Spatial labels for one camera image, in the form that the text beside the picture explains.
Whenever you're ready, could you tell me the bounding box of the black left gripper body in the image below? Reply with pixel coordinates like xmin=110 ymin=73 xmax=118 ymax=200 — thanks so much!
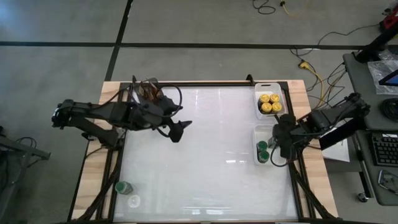
xmin=132 ymin=95 xmax=183 ymax=131

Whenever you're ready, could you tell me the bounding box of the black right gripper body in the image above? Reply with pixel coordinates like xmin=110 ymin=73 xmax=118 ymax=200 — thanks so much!
xmin=272 ymin=113 xmax=301 ymax=160

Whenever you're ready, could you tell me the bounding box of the orange spice packet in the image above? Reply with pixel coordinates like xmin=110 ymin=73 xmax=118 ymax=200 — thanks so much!
xmin=150 ymin=83 xmax=164 ymax=100

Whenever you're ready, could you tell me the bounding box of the brown spice packet white label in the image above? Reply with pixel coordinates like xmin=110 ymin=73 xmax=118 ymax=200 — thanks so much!
xmin=138 ymin=81 xmax=150 ymax=98

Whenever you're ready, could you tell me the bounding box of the white plastic bin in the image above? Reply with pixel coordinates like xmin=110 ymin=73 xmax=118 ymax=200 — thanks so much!
xmin=253 ymin=124 xmax=290 ymax=166
xmin=254 ymin=82 xmax=289 ymax=121

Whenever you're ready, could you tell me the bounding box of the white paper sheet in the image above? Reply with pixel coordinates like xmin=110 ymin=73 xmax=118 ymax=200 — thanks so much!
xmin=322 ymin=126 xmax=351 ymax=163

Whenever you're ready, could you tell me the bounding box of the clear glass spice jar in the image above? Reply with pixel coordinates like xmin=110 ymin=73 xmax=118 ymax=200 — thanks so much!
xmin=127 ymin=194 xmax=142 ymax=209

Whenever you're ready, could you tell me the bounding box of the wooden table board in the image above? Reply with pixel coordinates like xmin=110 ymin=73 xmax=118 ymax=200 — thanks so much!
xmin=70 ymin=80 xmax=340 ymax=223

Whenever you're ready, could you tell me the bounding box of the grey side desk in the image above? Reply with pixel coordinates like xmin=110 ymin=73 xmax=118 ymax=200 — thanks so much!
xmin=343 ymin=52 xmax=398 ymax=207

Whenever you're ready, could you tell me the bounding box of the black keyboard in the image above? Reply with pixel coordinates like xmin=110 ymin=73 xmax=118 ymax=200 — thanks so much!
xmin=371 ymin=132 xmax=398 ymax=168

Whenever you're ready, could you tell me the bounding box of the black round object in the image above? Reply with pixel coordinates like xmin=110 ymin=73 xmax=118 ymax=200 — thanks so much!
xmin=381 ymin=98 xmax=398 ymax=121

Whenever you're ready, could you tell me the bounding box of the clear plastic bag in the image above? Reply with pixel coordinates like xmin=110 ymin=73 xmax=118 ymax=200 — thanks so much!
xmin=368 ymin=58 xmax=398 ymax=96

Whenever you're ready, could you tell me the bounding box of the tablet with blue screen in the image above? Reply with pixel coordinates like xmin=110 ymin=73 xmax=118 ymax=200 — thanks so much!
xmin=378 ymin=70 xmax=398 ymax=87

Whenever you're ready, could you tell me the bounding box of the black floor stand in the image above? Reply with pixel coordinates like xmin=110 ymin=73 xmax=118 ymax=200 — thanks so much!
xmin=0 ymin=124 xmax=52 ymax=224

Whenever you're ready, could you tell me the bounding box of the red tool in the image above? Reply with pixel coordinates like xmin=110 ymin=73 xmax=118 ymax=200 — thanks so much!
xmin=381 ymin=14 xmax=398 ymax=32

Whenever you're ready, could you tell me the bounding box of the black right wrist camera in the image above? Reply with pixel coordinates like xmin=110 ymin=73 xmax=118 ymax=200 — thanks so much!
xmin=279 ymin=138 xmax=297 ymax=160

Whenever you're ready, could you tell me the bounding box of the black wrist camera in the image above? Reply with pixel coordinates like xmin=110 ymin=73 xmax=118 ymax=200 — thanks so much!
xmin=279 ymin=138 xmax=297 ymax=160
xmin=160 ymin=95 xmax=181 ymax=115

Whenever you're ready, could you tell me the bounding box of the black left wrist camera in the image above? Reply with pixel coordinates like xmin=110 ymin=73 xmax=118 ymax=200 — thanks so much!
xmin=160 ymin=95 xmax=181 ymax=115

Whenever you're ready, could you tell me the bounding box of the black left camera cable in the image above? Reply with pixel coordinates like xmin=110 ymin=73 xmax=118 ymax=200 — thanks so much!
xmin=154 ymin=83 xmax=184 ymax=138

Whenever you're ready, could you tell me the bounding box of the black camera cable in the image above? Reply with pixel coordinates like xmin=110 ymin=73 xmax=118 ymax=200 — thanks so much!
xmin=154 ymin=83 xmax=184 ymax=138
xmin=269 ymin=144 xmax=292 ymax=168

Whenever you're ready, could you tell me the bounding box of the black right camera cable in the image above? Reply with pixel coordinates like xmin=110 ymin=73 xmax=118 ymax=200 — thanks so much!
xmin=269 ymin=144 xmax=292 ymax=168

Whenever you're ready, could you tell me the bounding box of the black aluminium table frame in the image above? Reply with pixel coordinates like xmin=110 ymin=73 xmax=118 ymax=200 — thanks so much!
xmin=71 ymin=74 xmax=338 ymax=224

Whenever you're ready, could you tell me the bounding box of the yellow extension cable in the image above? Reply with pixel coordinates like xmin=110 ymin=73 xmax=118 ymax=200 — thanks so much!
xmin=298 ymin=60 xmax=326 ymax=100

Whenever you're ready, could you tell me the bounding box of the long black floor cable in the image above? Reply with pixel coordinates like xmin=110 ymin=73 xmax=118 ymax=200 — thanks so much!
xmin=290 ymin=24 xmax=382 ymax=108

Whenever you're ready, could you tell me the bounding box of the black coiled floor cable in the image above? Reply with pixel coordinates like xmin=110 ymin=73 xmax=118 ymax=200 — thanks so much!
xmin=252 ymin=0 xmax=277 ymax=16

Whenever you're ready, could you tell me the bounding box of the black stand post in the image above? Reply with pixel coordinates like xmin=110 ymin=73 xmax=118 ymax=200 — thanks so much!
xmin=355 ymin=27 xmax=398 ymax=63

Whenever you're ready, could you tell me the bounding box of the short yellow floor cable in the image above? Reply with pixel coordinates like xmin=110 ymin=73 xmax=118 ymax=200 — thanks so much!
xmin=279 ymin=1 xmax=293 ymax=16

